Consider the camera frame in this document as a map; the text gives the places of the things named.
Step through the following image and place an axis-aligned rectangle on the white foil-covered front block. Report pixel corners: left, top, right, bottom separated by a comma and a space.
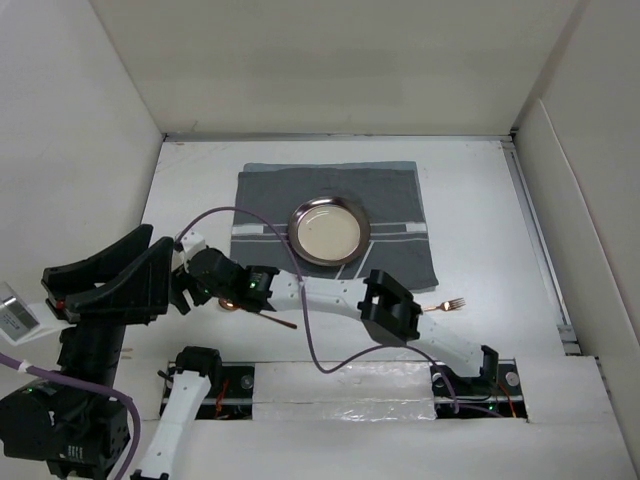
252, 361, 436, 423

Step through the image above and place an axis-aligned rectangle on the copper fork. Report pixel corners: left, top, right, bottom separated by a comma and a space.
422, 297, 466, 313

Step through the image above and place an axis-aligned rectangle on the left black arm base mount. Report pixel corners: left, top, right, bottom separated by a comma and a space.
157, 346, 255, 421

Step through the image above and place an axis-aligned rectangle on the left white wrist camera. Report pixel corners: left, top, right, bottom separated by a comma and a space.
1, 282, 67, 346

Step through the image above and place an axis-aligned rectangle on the round metal plate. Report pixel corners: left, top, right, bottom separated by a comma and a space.
287, 196, 371, 267

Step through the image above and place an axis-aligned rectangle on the copper spoon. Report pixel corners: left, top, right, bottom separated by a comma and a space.
218, 299, 298, 330

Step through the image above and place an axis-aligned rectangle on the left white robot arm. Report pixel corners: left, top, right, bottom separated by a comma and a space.
1, 224, 223, 479

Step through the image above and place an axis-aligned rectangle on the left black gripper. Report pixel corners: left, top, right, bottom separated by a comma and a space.
45, 217, 174, 401

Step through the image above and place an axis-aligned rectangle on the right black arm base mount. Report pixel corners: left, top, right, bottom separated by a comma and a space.
430, 359, 528, 420

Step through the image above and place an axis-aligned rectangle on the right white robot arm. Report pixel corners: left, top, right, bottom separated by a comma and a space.
172, 244, 499, 394

